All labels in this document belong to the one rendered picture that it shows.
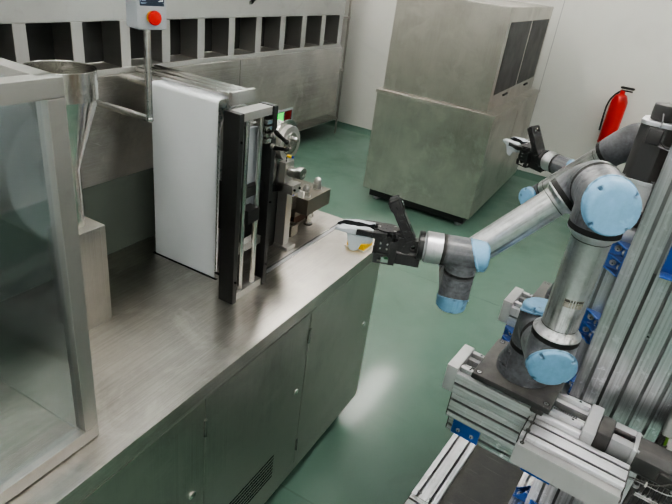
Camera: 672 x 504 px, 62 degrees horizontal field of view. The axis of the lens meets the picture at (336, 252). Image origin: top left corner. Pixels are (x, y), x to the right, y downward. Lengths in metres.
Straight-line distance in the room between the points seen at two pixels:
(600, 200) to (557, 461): 0.70
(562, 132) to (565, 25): 1.00
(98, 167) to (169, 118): 0.25
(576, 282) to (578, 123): 4.80
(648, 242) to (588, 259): 0.32
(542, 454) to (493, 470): 0.67
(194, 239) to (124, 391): 0.56
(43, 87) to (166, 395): 0.71
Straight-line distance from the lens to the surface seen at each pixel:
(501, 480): 2.26
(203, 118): 1.57
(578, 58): 6.06
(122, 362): 1.43
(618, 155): 1.94
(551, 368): 1.47
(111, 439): 1.26
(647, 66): 6.01
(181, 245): 1.77
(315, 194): 2.05
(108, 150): 1.75
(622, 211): 1.30
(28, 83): 0.89
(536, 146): 2.30
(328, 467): 2.40
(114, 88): 1.73
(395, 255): 1.34
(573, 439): 1.70
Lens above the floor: 1.79
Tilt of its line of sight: 27 degrees down
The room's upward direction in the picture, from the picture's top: 8 degrees clockwise
